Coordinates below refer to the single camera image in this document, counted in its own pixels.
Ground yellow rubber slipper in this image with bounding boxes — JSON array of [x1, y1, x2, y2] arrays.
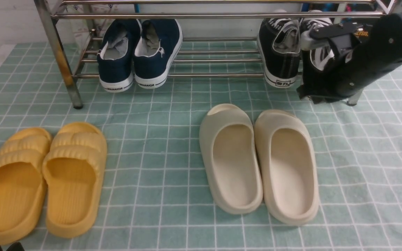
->
[[0, 127, 52, 245], [42, 121, 107, 238]]

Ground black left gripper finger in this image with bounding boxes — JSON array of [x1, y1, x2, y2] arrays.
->
[[7, 243, 24, 251]]

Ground right yellow rubber slipper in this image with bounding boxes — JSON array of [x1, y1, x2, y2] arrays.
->
[[42, 121, 107, 238]]

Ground stainless steel shoe rack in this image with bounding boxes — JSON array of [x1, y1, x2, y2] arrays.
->
[[35, 0, 402, 109]]

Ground right navy blue sneaker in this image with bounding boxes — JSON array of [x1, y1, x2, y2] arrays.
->
[[133, 19, 183, 89]]

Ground clear plastic bag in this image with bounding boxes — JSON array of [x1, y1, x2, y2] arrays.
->
[[66, 4, 119, 49]]

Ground green checkered cloth mat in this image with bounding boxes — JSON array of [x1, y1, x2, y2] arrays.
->
[[0, 43, 402, 251]]

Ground black book with orange text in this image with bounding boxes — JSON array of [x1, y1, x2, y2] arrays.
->
[[353, 24, 372, 42]]

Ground navy blue sneaker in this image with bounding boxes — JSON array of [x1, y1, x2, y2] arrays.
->
[[96, 19, 142, 93], [133, 19, 183, 89]]

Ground left navy blue sneaker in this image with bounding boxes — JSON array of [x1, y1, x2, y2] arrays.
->
[[96, 19, 142, 93]]

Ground left cream foam slide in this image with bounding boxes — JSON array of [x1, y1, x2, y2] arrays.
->
[[199, 104, 263, 214]]

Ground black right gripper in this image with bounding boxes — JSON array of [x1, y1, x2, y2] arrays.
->
[[310, 14, 402, 100]]

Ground black canvas sneaker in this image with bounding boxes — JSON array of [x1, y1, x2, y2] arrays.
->
[[296, 10, 342, 104], [256, 18, 300, 88]]

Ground right cream foam slide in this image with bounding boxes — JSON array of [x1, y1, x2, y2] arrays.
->
[[254, 109, 319, 226]]

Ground cream foam slide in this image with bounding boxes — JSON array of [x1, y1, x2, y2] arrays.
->
[[254, 109, 319, 226], [199, 104, 263, 214]]

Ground left yellow rubber slipper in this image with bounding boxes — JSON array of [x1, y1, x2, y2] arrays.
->
[[0, 127, 52, 245]]

